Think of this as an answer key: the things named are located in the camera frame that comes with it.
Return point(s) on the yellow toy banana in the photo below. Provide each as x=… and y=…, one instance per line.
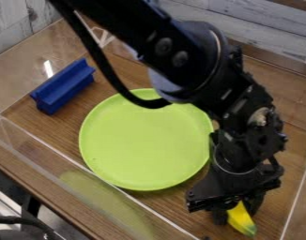
x=240, y=221

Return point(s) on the clear acrylic triangle bracket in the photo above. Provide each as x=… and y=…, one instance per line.
x=100, y=35

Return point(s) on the blue plastic block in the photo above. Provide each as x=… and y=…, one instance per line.
x=61, y=87

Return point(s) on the green round plate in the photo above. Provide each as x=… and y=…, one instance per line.
x=144, y=149

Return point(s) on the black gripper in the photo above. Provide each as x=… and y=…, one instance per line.
x=243, y=170

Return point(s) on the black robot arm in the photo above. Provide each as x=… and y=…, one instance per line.
x=197, y=70

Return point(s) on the black metal table bracket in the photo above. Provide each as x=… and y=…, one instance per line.
x=30, y=207

